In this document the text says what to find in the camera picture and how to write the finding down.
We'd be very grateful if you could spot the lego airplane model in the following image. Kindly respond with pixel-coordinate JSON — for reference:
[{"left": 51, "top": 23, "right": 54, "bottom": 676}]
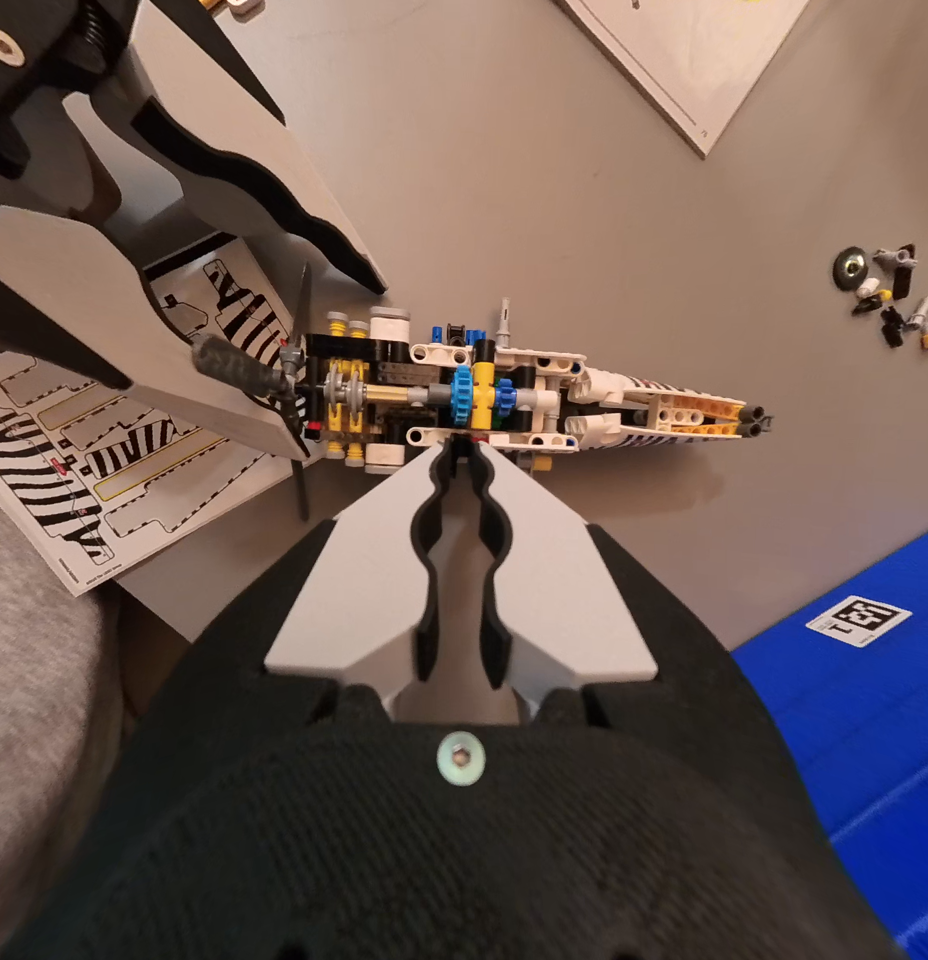
[{"left": 190, "top": 258, "right": 774, "bottom": 524}]

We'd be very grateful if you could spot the pile of loose lego pieces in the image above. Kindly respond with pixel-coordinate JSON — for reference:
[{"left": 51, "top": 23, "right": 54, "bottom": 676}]
[{"left": 831, "top": 241, "right": 928, "bottom": 352}]

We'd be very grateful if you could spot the person's grey zip hoodie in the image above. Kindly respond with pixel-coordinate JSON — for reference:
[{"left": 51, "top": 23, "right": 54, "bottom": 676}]
[{"left": 0, "top": 491, "right": 127, "bottom": 960}]

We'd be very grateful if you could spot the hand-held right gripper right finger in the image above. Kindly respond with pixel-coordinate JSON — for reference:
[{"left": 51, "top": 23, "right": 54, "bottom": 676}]
[{"left": 468, "top": 441, "right": 660, "bottom": 720}]

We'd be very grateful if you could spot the zebra striped sticker sheet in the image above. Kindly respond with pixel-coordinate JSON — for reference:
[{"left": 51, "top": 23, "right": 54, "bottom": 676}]
[{"left": 0, "top": 231, "right": 316, "bottom": 599}]

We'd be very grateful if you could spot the open instruction booklet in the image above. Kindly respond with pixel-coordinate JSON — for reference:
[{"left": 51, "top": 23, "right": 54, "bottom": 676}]
[{"left": 557, "top": 0, "right": 810, "bottom": 160}]

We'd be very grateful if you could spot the blue plastic bin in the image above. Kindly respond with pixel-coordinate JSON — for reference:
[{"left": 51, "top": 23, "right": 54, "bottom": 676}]
[{"left": 728, "top": 519, "right": 928, "bottom": 960}]

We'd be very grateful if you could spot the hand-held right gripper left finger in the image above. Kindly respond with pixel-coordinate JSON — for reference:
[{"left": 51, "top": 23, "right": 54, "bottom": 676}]
[{"left": 263, "top": 442, "right": 450, "bottom": 720}]

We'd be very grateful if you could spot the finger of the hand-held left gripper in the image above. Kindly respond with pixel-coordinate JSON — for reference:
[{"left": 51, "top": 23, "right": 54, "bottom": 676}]
[
  {"left": 61, "top": 0, "right": 391, "bottom": 297},
  {"left": 0, "top": 206, "right": 313, "bottom": 460}
]

